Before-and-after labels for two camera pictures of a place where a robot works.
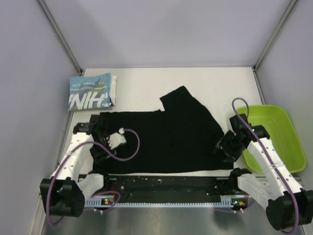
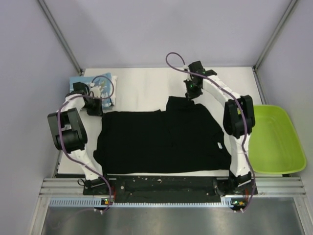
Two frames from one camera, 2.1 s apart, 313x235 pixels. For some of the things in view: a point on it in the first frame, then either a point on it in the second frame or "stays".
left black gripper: [99, 157] to [99, 111]
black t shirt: [182, 137] stays
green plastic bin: [282, 137] stays
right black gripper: [231, 154] to [190, 95]
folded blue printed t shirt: [90, 92] stays
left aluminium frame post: [59, 34] stays
